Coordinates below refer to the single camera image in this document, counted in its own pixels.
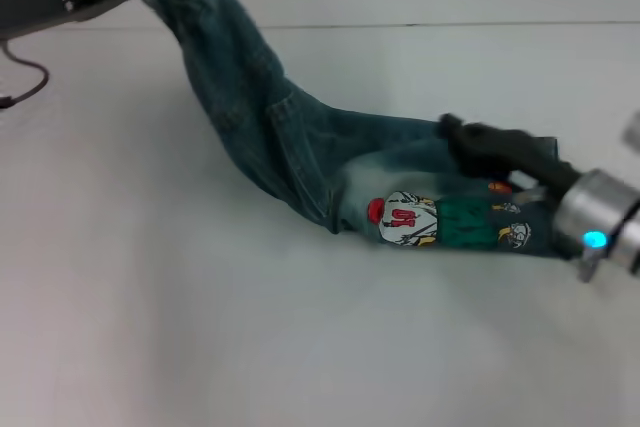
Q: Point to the blue denim shorts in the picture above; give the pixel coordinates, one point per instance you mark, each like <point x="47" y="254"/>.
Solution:
<point x="260" y="112"/>

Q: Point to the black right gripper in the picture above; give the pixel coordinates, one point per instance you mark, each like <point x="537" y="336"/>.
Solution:
<point x="515" y="157"/>

